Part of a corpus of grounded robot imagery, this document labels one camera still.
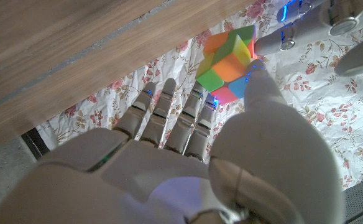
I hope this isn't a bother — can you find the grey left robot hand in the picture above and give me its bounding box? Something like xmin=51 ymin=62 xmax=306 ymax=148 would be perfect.
xmin=254 ymin=0 xmax=363 ymax=78

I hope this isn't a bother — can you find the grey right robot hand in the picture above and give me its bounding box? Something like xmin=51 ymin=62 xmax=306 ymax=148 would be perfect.
xmin=0 ymin=58 xmax=347 ymax=224

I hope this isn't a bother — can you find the floral backdrop cloth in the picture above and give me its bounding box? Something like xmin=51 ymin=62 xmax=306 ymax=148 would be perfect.
xmin=35 ymin=0 xmax=363 ymax=190

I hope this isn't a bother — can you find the multicolour rubiks cube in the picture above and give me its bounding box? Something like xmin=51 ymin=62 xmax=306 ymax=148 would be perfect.
xmin=195 ymin=24 xmax=259 ymax=105

